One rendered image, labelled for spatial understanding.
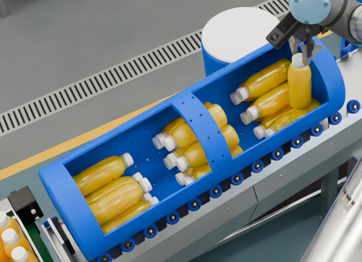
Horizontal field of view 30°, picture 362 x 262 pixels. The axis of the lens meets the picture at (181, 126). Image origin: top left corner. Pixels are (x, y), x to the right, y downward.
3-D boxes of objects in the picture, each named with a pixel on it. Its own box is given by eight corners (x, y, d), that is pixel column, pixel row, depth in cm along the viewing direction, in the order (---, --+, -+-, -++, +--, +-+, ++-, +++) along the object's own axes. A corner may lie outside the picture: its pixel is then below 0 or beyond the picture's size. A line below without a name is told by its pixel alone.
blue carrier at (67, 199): (341, 127, 208) (352, 67, 186) (96, 278, 186) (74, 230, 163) (285, 72, 224) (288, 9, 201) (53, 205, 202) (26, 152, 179)
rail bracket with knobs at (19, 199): (48, 222, 205) (38, 204, 197) (27, 234, 203) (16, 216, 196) (35, 201, 211) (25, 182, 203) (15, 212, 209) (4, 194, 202)
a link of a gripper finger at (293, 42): (309, 49, 190) (313, 28, 182) (292, 59, 189) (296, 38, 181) (302, 42, 192) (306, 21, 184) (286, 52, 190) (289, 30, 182)
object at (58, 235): (80, 262, 192) (69, 239, 182) (73, 266, 191) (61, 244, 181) (65, 237, 198) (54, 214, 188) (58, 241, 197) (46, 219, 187)
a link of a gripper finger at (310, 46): (315, 57, 180) (312, 30, 175) (311, 60, 180) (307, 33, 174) (304, 50, 184) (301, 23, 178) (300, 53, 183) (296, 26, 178)
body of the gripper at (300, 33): (329, 33, 180) (331, -2, 171) (304, 48, 178) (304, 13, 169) (311, 19, 185) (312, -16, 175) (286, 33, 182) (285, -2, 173)
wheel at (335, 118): (339, 108, 207) (335, 108, 209) (328, 115, 206) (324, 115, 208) (345, 121, 208) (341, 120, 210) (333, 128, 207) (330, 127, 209)
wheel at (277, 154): (281, 143, 202) (278, 143, 203) (269, 150, 200) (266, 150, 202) (287, 156, 203) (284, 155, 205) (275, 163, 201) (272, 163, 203)
